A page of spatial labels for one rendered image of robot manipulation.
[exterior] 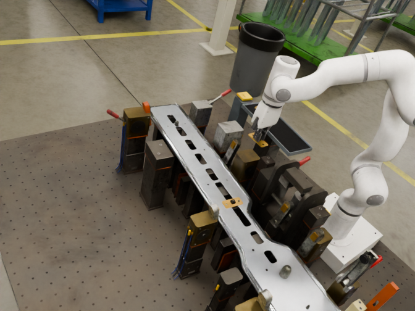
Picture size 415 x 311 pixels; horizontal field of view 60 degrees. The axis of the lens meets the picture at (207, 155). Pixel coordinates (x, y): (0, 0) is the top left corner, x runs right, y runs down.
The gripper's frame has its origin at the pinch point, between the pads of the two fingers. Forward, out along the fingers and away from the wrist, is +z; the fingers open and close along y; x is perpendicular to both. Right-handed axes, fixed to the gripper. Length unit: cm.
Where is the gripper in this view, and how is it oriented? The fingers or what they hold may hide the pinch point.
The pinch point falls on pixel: (259, 134)
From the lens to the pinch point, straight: 139.4
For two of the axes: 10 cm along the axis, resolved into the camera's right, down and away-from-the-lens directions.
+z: -2.1, 7.4, 6.4
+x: 5.6, 6.2, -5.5
